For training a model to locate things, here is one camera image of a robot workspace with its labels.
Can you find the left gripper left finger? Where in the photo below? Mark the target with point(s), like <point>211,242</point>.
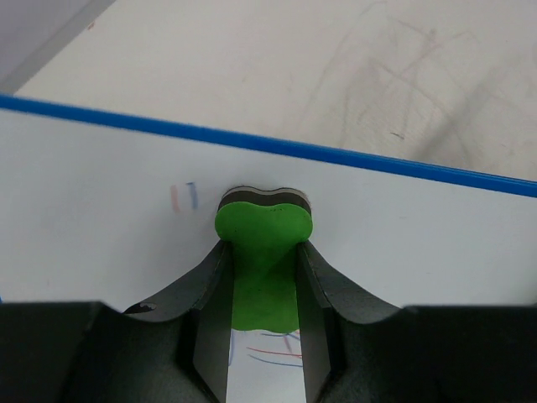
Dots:
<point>172,347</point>

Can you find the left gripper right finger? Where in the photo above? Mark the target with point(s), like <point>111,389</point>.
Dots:
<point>358,348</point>

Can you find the blue framed whiteboard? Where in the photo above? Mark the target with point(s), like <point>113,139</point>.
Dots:
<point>111,208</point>

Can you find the green whiteboard eraser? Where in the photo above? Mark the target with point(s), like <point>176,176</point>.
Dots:
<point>264,228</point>

